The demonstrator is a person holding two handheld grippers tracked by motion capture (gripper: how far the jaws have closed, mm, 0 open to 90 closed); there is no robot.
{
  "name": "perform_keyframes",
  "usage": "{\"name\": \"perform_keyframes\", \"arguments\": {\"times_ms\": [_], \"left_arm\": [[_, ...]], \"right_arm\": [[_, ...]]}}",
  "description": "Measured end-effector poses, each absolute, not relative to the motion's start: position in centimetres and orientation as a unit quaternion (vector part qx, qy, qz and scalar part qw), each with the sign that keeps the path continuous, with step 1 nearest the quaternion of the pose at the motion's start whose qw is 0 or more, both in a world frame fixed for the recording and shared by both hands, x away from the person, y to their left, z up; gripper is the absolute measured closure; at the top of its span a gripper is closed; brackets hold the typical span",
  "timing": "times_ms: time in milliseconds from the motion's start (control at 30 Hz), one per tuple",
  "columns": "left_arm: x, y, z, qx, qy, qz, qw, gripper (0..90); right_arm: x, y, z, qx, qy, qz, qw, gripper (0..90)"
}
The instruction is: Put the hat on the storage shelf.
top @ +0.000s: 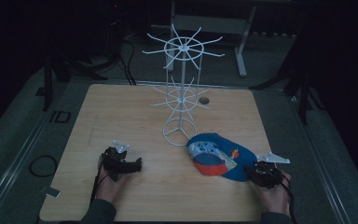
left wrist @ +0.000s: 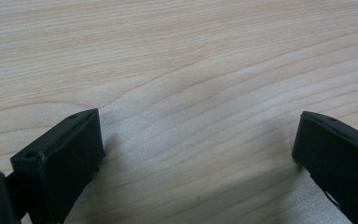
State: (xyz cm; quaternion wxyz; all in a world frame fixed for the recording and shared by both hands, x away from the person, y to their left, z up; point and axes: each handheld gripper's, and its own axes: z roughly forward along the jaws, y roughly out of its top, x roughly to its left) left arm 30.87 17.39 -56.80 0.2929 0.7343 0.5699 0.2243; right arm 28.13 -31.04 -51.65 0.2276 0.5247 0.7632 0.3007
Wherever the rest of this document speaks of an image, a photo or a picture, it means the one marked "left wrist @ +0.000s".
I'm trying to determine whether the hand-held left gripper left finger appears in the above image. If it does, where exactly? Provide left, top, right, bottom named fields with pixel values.
left=5, top=107, right=106, bottom=224

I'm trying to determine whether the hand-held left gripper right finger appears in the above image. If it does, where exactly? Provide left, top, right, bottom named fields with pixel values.
left=291, top=110, right=358, bottom=224

